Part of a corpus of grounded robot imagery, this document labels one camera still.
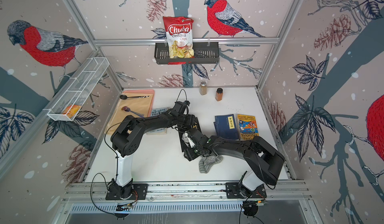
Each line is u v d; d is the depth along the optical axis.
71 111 0.66
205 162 0.80
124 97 1.14
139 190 0.74
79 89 0.78
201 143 0.67
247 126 0.95
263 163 0.44
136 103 1.11
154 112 1.04
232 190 0.73
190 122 0.88
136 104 1.10
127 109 1.07
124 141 0.53
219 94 1.07
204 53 1.07
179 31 0.82
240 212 0.71
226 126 0.95
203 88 1.11
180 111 0.80
